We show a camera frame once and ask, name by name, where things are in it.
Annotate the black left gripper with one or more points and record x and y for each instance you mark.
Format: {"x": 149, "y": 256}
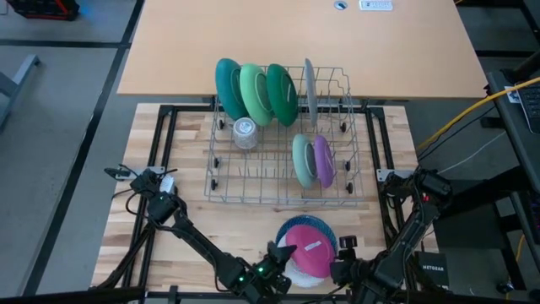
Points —
{"x": 259, "y": 276}

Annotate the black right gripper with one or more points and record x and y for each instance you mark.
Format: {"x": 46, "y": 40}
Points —
{"x": 352, "y": 268}

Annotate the pink plate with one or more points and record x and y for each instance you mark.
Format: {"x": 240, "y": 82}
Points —
{"x": 310, "y": 251}

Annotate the white plate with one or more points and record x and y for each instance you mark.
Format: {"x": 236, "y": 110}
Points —
{"x": 299, "y": 278}

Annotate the sage green plate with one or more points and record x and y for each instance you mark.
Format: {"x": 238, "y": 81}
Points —
{"x": 303, "y": 162}

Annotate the dark green plate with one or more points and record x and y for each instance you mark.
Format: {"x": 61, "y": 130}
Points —
{"x": 282, "y": 95}

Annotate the light green plate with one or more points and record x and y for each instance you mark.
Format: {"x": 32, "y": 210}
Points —
{"x": 255, "y": 95}

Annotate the grey plate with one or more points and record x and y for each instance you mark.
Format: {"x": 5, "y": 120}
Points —
{"x": 311, "y": 93}

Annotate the teal plate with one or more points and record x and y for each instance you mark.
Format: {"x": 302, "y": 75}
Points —
{"x": 228, "y": 88}

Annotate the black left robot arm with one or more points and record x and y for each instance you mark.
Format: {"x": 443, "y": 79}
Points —
{"x": 198, "y": 240}

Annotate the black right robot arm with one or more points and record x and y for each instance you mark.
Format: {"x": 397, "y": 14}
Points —
{"x": 405, "y": 236}

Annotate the blue patterned plate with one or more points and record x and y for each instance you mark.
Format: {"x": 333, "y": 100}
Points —
{"x": 304, "y": 220}

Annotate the patterned glass cup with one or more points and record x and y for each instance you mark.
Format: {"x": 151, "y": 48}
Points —
{"x": 245, "y": 133}

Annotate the beige wooden desk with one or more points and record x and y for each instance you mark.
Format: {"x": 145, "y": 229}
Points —
{"x": 190, "y": 42}

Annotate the white printed sticker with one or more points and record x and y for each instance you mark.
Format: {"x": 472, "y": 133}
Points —
{"x": 512, "y": 95}

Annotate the black keyboard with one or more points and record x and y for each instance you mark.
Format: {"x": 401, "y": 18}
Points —
{"x": 531, "y": 105}

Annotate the white desk power outlet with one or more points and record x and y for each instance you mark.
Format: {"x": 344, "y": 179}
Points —
{"x": 375, "y": 5}

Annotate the grey metal table leg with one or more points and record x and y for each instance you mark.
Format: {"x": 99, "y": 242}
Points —
{"x": 17, "y": 80}

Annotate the black and red toolbox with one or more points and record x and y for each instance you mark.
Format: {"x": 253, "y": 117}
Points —
{"x": 42, "y": 8}

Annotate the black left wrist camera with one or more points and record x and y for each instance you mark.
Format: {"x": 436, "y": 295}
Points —
{"x": 280, "y": 283}

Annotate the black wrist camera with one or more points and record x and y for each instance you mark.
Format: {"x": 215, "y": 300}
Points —
{"x": 348, "y": 242}
{"x": 280, "y": 283}

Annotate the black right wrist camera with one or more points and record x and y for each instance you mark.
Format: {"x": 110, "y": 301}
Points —
{"x": 348, "y": 242}

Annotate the black aluminium table frame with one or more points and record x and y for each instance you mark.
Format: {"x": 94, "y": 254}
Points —
{"x": 391, "y": 219}

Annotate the black Netgear switch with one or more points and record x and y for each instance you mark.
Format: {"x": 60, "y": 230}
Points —
{"x": 432, "y": 268}

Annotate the black clamp bracket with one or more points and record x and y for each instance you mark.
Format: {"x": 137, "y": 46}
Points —
{"x": 117, "y": 173}

